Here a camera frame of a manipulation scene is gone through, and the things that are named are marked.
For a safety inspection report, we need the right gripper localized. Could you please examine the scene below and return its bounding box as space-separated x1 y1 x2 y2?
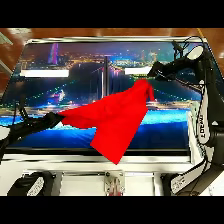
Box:
146 61 169 81

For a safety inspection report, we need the red T-shirt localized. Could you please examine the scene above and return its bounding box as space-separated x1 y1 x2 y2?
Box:
58 78 157 166

